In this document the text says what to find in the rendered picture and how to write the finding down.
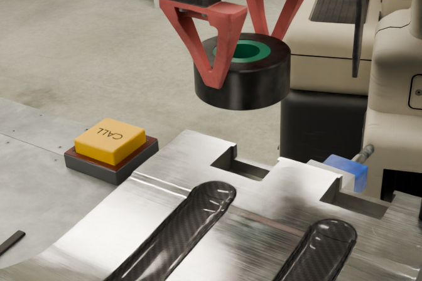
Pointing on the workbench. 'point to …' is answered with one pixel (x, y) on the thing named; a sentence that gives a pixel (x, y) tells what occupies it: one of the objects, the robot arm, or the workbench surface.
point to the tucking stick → (11, 241)
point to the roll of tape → (248, 74)
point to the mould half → (228, 223)
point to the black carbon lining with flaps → (343, 242)
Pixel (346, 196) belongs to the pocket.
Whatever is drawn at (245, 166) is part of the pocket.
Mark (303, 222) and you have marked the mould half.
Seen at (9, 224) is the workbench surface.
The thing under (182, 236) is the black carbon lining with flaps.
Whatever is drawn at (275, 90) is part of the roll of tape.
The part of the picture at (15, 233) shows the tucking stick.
